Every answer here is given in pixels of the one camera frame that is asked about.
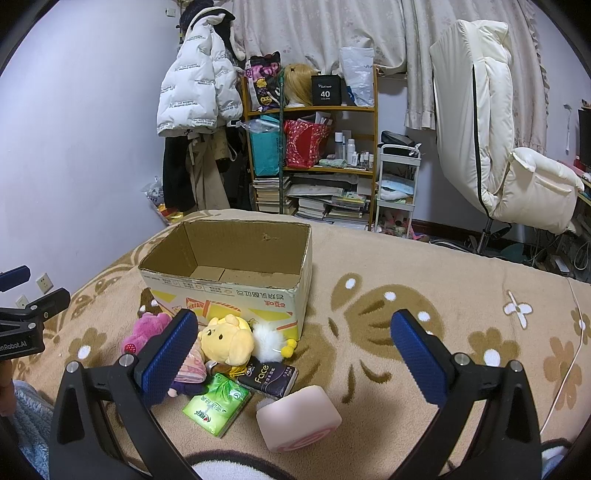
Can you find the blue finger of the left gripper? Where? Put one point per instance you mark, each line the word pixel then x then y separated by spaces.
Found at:
pixel 49 305
pixel 13 278

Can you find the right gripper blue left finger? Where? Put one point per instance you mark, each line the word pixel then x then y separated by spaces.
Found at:
pixel 83 445

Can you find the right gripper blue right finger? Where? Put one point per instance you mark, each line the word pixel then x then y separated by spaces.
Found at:
pixel 507 441

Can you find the pink plush toy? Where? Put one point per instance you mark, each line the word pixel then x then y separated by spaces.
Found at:
pixel 146 327

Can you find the yellow dog plush toy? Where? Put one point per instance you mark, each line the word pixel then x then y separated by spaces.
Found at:
pixel 227 340

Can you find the black Face tissue pack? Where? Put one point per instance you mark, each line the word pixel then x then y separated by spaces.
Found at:
pixel 271 379

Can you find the person's left hand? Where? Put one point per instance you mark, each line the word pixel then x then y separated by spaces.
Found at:
pixel 7 395

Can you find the green tissue pack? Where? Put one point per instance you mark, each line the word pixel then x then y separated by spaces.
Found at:
pixel 216 408

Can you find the plastic bag of toys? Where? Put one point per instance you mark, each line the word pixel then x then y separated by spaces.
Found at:
pixel 153 192

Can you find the dark hanging coat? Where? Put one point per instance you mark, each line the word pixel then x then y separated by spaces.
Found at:
pixel 176 184

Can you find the open cardboard box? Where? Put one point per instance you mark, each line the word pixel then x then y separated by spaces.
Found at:
pixel 257 270

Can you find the beige hanging garment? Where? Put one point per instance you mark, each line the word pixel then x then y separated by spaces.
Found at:
pixel 205 179

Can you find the white puffer jacket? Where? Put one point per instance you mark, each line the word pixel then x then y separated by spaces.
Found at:
pixel 199 92

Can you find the teal gift bag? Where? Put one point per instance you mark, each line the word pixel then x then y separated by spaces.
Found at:
pixel 265 141

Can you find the stack of books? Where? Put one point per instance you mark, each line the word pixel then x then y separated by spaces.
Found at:
pixel 340 199

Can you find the red gift bag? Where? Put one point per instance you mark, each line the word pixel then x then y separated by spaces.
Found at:
pixel 305 142

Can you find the wooden bookshelf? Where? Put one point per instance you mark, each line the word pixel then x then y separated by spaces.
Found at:
pixel 345 152

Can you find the white utility cart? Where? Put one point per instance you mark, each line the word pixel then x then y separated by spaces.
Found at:
pixel 397 189

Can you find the purple patterned bag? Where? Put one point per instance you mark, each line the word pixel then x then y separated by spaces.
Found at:
pixel 262 75

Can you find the blonde wig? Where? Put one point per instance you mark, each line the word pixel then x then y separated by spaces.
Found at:
pixel 297 84

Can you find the black box marked 40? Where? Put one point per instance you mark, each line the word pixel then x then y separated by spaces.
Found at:
pixel 326 90

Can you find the beige floral curtain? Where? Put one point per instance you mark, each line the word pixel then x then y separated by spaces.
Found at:
pixel 401 34

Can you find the cream padded chair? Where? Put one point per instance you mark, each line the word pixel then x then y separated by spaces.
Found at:
pixel 476 133

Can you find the white plastic bag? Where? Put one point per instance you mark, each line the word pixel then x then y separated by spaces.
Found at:
pixel 357 65

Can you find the white wall socket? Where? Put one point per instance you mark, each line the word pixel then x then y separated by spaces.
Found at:
pixel 44 283
pixel 21 301

